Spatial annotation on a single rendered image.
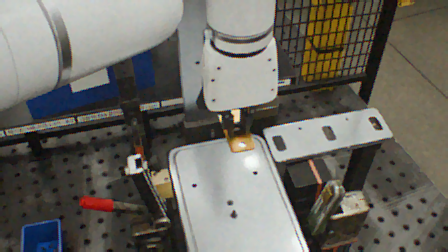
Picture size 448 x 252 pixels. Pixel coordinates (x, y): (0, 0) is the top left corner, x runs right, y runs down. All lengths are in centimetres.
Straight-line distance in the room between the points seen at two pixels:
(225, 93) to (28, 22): 34
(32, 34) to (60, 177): 111
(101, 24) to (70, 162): 111
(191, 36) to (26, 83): 61
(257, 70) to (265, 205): 40
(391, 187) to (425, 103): 142
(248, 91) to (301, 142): 44
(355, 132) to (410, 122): 155
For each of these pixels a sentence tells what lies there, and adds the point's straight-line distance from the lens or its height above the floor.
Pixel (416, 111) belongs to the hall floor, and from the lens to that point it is 271.
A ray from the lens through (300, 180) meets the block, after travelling 101.
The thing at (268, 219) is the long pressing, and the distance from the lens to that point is 93.
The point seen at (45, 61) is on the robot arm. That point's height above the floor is 158.
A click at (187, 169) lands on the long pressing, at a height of 100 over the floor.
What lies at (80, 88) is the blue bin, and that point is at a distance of 109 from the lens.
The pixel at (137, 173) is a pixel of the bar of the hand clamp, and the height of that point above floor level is 121.
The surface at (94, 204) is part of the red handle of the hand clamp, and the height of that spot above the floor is 114.
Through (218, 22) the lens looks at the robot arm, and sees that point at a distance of 55.
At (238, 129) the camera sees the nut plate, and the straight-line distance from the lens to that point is 71.
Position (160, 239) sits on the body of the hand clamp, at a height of 102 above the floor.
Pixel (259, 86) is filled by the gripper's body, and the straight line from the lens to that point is 63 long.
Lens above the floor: 179
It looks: 48 degrees down
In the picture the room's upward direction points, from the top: straight up
